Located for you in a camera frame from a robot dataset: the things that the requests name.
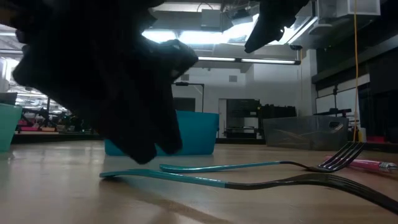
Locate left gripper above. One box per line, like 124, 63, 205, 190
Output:
12, 18, 199, 165

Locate blue plastic bin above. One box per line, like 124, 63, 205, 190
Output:
104, 110, 220, 157

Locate blue-handled black fork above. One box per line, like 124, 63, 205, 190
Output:
159, 141, 367, 174
99, 169, 398, 216

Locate gold fork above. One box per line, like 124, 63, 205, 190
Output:
275, 129, 313, 144
284, 123, 345, 143

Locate translucent gray plastic bin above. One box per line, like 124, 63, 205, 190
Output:
262, 115, 349, 152

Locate teal plastic bin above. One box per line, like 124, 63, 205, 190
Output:
0, 102, 23, 152

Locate long black light bar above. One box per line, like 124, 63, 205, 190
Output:
197, 55, 302, 65

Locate gray ceiling box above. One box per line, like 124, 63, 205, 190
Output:
200, 8, 224, 31

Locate bright ceiling light panel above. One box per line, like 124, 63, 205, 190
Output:
141, 17, 318, 45

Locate dark shelf cabinet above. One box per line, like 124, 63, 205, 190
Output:
225, 98, 261, 139

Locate black equipment boxes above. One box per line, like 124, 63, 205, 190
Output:
260, 104, 297, 119

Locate black stand with table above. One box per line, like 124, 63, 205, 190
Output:
313, 83, 353, 118

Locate background robot workstation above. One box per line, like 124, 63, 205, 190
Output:
17, 107, 94, 133

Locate dark monitor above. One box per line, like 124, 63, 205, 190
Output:
0, 92, 18, 106

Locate red box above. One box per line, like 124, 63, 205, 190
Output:
366, 135, 386, 144

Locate black rig frame stand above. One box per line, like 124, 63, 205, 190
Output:
172, 81, 205, 113

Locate black aluminium table frame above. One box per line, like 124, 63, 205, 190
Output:
9, 133, 398, 154

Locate white wall board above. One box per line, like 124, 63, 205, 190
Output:
315, 88, 361, 114

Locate pink-handled silver fork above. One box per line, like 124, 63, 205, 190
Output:
323, 154, 398, 174

